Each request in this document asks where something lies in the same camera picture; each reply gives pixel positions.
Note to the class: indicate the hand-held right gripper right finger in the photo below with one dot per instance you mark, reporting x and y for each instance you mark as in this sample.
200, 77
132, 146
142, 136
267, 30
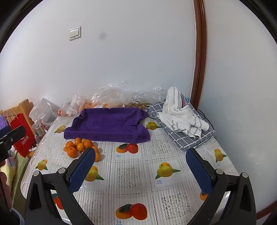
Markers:
199, 173

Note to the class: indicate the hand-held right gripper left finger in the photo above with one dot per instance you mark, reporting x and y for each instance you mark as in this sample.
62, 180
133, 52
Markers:
82, 171

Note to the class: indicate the pile of mandarin oranges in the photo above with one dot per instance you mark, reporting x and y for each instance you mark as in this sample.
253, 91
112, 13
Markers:
80, 147

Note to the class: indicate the purple towel covered tray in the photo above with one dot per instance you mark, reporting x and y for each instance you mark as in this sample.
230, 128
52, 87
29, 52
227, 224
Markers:
108, 123

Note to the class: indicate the red paper bag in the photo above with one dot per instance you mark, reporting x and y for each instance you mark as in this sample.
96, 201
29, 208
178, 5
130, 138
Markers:
21, 134

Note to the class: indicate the purple paper bag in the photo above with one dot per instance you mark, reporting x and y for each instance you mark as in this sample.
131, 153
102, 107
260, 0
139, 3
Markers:
4, 123

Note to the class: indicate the plastic bottle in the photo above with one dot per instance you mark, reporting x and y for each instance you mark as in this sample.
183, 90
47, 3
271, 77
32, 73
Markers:
39, 130

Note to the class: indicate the yellow green bedding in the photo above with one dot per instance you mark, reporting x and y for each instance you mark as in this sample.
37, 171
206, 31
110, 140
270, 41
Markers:
19, 164

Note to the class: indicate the wooden chair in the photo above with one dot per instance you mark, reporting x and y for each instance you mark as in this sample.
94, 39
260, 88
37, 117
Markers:
26, 106

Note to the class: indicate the grey checked folded cloth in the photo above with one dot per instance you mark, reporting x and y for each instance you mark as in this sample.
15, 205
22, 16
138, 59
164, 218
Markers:
186, 140

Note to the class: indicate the white plastic bag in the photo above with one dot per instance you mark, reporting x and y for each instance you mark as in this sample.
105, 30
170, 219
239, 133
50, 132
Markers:
42, 110

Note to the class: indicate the fruit print tablecloth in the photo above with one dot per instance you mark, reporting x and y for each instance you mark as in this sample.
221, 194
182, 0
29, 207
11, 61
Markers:
134, 155

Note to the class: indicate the white striped towel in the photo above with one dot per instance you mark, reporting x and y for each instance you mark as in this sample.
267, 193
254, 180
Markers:
175, 112

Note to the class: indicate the clear plastic bag with oranges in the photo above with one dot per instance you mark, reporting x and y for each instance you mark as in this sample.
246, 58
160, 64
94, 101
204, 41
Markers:
72, 106

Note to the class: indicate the large clear plastic bag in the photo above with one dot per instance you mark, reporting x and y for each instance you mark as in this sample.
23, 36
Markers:
121, 95

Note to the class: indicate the white light switch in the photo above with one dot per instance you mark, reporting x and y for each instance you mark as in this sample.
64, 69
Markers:
75, 33

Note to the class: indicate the brown wooden door frame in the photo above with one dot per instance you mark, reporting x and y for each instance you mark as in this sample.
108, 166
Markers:
200, 43

